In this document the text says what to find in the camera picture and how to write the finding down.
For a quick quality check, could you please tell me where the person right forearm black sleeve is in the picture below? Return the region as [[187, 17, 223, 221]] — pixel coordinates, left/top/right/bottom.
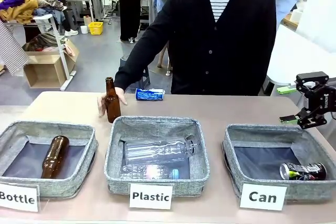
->
[[114, 31, 171, 94]]

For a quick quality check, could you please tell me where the white sign reading Bottle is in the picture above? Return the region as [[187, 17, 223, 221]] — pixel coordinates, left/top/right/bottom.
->
[[0, 182, 40, 213]]

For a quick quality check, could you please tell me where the crushed black soda can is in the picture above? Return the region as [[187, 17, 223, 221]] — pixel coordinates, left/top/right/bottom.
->
[[279, 162, 328, 181]]

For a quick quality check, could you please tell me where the large clear plastic bottle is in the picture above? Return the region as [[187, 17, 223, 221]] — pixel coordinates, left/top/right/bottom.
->
[[123, 136, 200, 166]]

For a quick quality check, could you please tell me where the white table under clothes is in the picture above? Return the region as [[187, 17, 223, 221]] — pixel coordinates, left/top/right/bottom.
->
[[5, 13, 77, 91]]

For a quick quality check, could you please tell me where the white sign reading Can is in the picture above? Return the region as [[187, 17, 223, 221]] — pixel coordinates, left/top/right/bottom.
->
[[239, 183, 288, 211]]

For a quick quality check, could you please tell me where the white sign reading Plastic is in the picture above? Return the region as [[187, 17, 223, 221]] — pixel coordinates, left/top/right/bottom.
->
[[129, 183, 174, 210]]

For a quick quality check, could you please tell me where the pile of colourful clothes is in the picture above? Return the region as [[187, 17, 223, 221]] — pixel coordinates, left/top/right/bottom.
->
[[0, 0, 65, 24]]

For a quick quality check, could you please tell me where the yellow plastic crate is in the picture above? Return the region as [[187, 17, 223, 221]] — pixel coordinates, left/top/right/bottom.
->
[[88, 21, 104, 36]]

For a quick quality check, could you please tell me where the large white table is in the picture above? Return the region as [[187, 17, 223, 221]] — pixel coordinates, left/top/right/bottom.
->
[[262, 24, 336, 97]]

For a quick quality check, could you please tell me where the person with white shoes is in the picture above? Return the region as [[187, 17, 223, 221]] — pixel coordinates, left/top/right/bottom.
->
[[27, 0, 79, 37]]

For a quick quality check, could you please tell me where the person in black cardigan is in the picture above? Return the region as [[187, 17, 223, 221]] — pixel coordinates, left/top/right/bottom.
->
[[146, 0, 278, 96]]

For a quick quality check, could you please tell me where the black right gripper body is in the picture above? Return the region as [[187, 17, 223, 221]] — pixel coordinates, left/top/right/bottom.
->
[[311, 79, 336, 116]]

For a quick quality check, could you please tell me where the person in dark red clothes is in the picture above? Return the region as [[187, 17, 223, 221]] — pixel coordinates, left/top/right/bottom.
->
[[114, 0, 144, 44]]

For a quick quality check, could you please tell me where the brown glass beer bottle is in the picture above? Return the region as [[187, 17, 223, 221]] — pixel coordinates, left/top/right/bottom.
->
[[40, 135, 70, 179], [104, 76, 122, 124]]

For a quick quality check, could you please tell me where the grey fabric basket plastic label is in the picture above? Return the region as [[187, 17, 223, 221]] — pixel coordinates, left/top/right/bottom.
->
[[103, 115, 211, 197]]

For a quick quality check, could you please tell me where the person right hand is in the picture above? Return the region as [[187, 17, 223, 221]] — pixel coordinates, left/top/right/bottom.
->
[[97, 87, 128, 118]]

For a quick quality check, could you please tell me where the clear bottle pink label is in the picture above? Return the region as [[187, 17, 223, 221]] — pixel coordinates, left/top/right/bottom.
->
[[120, 164, 181, 181]]

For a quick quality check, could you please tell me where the checked cloth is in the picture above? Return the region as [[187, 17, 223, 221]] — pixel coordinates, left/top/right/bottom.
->
[[0, 20, 29, 77]]

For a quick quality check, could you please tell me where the grey fabric basket bottle label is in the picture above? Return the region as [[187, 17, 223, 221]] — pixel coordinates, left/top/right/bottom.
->
[[0, 121, 99, 199]]

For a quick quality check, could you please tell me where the crushed blue soda can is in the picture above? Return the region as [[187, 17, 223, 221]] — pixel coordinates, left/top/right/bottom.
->
[[135, 88, 166, 102]]

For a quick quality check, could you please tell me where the open cardboard box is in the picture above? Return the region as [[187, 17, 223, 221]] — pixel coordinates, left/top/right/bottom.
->
[[23, 39, 80, 89]]

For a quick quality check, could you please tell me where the grey stool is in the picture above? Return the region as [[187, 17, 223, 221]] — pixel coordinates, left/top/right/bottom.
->
[[119, 55, 152, 86]]

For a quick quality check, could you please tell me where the grey fabric basket can label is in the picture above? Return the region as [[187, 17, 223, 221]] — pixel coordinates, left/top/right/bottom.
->
[[222, 123, 336, 204]]

